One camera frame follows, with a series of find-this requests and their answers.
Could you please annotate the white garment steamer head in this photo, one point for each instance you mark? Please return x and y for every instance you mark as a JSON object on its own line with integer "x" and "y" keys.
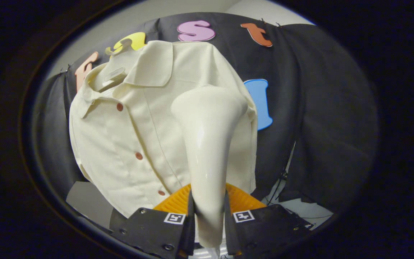
{"x": 207, "y": 144}

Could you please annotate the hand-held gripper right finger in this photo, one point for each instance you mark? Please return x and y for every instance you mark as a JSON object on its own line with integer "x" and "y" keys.
{"x": 264, "y": 228}

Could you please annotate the grey drawer cabinet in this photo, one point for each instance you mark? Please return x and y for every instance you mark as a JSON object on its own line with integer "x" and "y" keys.
{"x": 88, "y": 201}

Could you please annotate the cream button shirt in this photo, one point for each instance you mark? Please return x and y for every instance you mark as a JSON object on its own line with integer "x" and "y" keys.
{"x": 128, "y": 144}

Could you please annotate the black backdrop cloth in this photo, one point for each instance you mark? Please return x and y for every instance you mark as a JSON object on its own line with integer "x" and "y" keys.
{"x": 318, "y": 108}

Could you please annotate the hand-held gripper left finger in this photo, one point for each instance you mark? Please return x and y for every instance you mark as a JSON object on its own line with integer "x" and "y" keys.
{"x": 149, "y": 230}

